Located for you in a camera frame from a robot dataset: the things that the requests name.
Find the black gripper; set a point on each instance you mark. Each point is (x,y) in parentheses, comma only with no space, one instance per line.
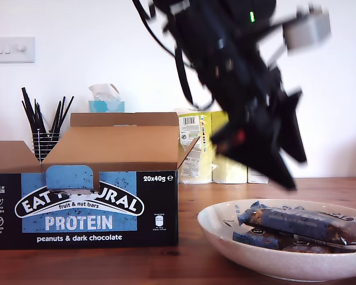
(243,89)

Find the blue snackbar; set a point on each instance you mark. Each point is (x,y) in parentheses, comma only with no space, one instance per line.
(264,239)
(299,222)
(314,248)

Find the small white printed carton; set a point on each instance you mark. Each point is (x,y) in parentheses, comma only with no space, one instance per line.
(253,178)

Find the white floral ceramic plate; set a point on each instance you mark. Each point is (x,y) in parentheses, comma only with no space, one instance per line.
(255,264)

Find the black blue snackbar carton box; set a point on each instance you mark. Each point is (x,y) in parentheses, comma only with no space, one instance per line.
(157,212)

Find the teal tissue box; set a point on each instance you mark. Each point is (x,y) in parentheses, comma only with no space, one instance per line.
(106,107)

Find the yellow paper towel pack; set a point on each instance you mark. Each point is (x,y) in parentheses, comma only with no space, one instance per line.
(195,166)

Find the white paper tissue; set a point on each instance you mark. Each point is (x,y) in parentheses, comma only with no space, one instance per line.
(101,91)

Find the black thin stick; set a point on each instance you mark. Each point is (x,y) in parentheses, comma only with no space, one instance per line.
(56,112)
(27,115)
(28,104)
(35,106)
(60,108)
(66,110)

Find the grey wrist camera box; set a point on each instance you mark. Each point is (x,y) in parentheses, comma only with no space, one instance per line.
(308,28)

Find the white wall light switch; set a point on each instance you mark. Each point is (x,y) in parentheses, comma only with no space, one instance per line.
(13,55)

